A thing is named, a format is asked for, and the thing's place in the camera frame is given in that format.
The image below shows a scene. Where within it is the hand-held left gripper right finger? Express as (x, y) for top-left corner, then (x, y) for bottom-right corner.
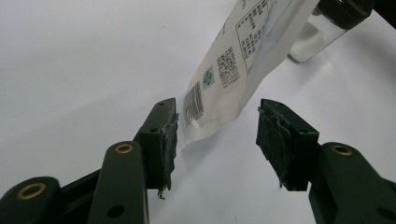
(255, 98), (321, 192)

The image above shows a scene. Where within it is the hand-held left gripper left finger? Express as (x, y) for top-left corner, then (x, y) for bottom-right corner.
(133, 97), (180, 200)

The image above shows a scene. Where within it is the white blue printed packet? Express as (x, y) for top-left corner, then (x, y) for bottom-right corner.
(180, 0), (320, 147)

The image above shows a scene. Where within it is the white table sheet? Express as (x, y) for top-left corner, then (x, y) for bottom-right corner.
(0, 0), (396, 224)

